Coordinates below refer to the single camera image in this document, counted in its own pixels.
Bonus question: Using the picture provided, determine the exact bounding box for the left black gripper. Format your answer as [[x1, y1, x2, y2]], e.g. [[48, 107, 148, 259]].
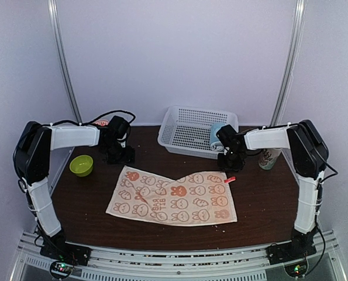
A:
[[102, 140, 135, 165]]

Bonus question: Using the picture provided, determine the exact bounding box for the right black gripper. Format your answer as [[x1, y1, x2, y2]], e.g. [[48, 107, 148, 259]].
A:
[[218, 149, 245, 173]]

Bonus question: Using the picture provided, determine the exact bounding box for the blue patterned towel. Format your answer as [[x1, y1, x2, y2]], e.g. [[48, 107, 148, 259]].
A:
[[209, 122, 229, 152]]

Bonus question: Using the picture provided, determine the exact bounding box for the orange bunny towel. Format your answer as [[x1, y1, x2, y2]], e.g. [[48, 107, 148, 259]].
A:
[[106, 166, 237, 227]]

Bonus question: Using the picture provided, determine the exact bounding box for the white plastic basket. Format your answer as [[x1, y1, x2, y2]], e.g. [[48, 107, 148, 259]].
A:
[[157, 106, 239, 159]]

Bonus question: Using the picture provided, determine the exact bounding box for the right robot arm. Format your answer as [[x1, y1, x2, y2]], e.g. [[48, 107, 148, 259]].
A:
[[215, 119, 329, 259]]

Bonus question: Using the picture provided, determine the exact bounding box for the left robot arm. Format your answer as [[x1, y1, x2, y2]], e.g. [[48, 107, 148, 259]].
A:
[[13, 116, 135, 260]]

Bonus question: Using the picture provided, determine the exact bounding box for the red patterned bowl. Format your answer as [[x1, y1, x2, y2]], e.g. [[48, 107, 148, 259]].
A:
[[92, 119, 109, 126]]

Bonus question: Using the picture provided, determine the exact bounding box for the small green bowl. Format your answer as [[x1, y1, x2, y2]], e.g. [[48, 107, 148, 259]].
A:
[[69, 155, 94, 177]]

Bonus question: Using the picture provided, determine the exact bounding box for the beige mug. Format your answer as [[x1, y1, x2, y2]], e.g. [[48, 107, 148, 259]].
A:
[[258, 148, 282, 170]]

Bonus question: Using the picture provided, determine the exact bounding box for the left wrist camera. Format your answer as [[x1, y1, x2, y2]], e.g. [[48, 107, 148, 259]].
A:
[[107, 116, 130, 148]]

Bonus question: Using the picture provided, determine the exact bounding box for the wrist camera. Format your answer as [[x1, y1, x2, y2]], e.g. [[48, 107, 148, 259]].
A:
[[107, 116, 130, 148], [216, 125, 237, 148]]

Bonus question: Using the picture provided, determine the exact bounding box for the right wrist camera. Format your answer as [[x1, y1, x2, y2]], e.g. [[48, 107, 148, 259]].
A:
[[216, 125, 237, 148]]

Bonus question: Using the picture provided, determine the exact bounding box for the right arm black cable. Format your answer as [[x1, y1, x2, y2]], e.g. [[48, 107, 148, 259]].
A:
[[302, 137, 340, 275]]

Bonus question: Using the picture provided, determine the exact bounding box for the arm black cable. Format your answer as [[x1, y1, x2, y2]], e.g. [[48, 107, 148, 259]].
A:
[[12, 109, 136, 200], [302, 137, 340, 275]]

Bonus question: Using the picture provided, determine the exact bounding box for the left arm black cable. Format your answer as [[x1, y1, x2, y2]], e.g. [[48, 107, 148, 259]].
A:
[[12, 109, 136, 200]]

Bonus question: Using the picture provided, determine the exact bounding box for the aluminium front rail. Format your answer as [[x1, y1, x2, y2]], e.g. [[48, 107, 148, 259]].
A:
[[11, 229, 348, 281]]

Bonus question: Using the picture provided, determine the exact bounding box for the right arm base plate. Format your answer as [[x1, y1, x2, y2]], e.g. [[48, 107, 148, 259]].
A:
[[266, 242, 317, 279]]

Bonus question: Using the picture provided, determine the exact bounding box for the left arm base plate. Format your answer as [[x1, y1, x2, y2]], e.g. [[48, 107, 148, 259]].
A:
[[40, 244, 91, 280]]

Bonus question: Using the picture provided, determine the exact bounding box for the left aluminium frame post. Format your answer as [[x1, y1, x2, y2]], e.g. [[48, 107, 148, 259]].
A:
[[47, 0, 82, 122]]

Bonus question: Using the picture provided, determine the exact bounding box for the aluminium frame post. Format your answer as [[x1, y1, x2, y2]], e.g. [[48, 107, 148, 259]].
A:
[[270, 0, 307, 126], [47, 0, 82, 122]]

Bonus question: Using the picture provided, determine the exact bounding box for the right aluminium frame post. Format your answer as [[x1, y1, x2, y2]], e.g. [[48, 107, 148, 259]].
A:
[[270, 0, 307, 126]]

